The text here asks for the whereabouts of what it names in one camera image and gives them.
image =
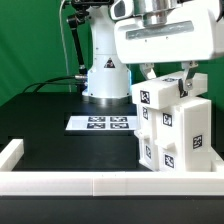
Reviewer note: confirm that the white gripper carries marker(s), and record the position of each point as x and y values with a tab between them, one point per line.
169	32

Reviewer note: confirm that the white cabinet top block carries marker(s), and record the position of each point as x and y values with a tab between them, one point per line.
163	91

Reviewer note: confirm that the white cabinet body box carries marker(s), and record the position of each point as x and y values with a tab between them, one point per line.
193	135

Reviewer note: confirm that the white cabinet door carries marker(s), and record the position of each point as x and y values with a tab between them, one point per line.
166	139
146	134

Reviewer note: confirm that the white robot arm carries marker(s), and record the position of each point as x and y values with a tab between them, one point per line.
109	79

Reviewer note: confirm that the white base marker plate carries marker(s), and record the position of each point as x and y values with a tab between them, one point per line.
108	123

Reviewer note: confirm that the white U-shaped fence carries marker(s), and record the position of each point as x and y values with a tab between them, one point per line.
105	183

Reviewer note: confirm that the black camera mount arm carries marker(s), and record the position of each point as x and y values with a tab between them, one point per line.
78	18

